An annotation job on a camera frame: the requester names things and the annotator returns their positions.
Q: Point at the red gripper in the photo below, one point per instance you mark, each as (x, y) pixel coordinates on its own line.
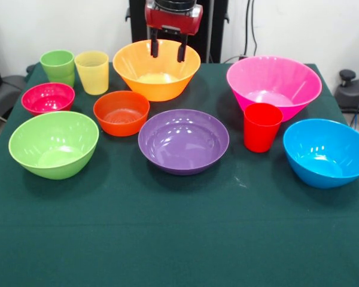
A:
(173, 19)

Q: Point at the large orange bowl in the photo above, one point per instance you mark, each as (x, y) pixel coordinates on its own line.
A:
(155, 88)

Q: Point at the yellow cup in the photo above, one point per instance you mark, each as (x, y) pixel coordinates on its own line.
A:
(92, 74)

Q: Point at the small orange-red bowl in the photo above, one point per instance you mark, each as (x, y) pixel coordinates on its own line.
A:
(121, 116)

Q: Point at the purple bowl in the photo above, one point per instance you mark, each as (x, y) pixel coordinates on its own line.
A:
(182, 143)

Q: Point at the large pink bowl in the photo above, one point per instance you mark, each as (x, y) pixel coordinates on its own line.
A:
(275, 80)

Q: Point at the green cup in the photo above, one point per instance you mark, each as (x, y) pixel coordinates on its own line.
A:
(57, 64)

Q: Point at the red cup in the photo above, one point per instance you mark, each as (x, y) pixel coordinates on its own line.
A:
(261, 131)

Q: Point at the small crimson bowl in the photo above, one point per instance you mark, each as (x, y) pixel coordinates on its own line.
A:
(48, 98)

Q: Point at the light green bowl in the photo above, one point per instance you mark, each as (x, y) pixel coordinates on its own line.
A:
(54, 146)

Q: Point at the dark green tablecloth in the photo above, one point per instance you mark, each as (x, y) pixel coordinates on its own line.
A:
(179, 233)

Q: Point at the blue bowl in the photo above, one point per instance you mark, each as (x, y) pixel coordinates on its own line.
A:
(326, 155)

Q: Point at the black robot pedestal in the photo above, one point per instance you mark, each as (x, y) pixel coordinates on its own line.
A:
(137, 21)

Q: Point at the grey pedestal foot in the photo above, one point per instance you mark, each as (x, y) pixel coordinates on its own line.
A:
(351, 95)
(3, 95)

